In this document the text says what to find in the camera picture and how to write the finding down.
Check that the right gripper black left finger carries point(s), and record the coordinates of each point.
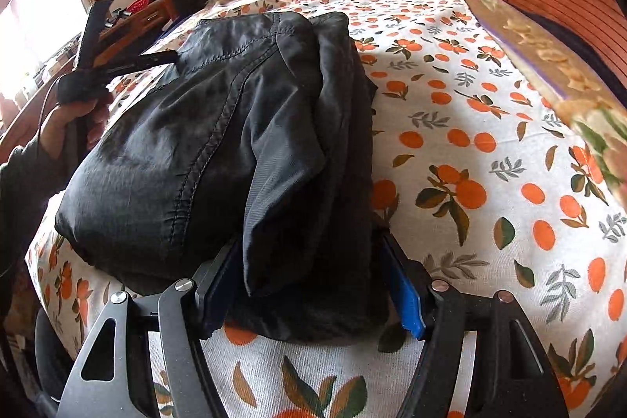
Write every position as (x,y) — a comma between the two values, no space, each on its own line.
(112,375)

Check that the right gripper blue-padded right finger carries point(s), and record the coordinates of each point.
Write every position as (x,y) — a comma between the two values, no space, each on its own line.
(512,375)

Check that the black jacket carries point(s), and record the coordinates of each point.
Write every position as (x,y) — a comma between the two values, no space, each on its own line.
(259,137)

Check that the person's left forearm dark sleeve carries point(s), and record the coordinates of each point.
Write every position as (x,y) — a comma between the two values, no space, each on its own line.
(28,180)

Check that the person's left hand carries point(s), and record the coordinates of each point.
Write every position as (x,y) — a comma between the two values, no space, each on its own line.
(55,128)

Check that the long wooden desk cabinet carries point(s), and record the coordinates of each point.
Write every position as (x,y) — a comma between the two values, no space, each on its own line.
(100,59)

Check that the window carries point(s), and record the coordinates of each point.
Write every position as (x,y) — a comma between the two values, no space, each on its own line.
(32,31)

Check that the red item on desk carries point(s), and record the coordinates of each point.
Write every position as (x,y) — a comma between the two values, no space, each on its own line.
(137,6)

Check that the orange-print bed sheet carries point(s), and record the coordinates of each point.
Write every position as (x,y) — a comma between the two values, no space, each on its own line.
(478,179)

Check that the gold bed runner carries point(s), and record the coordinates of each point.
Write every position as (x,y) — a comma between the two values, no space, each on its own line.
(572,88)

